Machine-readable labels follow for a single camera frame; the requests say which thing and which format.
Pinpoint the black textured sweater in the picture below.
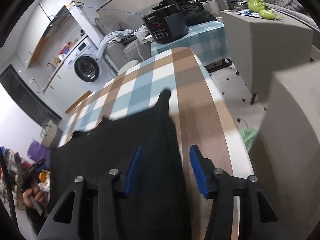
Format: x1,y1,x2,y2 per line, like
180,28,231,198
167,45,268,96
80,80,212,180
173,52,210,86
48,101,191,239

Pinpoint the black clothes pile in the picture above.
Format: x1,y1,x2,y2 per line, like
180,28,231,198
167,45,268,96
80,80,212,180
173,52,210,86
153,0,217,27

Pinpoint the person's left hand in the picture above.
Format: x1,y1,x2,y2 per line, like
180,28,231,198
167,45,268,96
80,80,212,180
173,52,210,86
22,186,45,209

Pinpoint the wooden shelf rack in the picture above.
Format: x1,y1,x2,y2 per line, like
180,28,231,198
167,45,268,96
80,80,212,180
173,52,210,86
1,146,22,206

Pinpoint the purple bag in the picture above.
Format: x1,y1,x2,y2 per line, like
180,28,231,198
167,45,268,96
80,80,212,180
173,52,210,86
27,140,52,167

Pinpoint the checkered tablecloth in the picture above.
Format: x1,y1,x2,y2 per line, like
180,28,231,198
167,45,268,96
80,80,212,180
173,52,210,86
59,47,253,239

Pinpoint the woven laundry basket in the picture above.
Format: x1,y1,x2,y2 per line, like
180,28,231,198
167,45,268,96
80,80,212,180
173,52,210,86
40,120,62,150

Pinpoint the white kitchen cabinet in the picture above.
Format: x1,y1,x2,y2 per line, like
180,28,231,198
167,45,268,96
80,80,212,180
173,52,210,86
44,63,91,114

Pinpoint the white round stool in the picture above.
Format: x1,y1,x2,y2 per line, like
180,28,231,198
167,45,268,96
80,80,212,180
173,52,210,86
118,60,139,75

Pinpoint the white washing machine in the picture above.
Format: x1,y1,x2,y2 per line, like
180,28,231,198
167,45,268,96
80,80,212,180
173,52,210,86
60,36,116,88

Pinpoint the grey sofa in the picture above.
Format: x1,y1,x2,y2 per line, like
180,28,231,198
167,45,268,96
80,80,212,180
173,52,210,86
95,17,151,71

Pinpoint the small checkered side table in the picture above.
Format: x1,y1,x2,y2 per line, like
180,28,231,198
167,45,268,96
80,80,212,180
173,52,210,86
151,21,232,66

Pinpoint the white blanket on sofa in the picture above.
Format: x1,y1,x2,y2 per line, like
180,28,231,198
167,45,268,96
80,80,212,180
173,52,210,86
97,29,137,60

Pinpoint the grey bedside cabinet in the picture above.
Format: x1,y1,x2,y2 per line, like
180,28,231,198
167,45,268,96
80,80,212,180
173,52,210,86
220,10,313,104

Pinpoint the black electric pressure cooker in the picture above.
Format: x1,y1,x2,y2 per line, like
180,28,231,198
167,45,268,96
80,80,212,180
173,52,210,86
142,4,189,44

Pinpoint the green plush toy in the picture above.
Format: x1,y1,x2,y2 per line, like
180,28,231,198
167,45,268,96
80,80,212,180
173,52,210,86
247,0,284,20

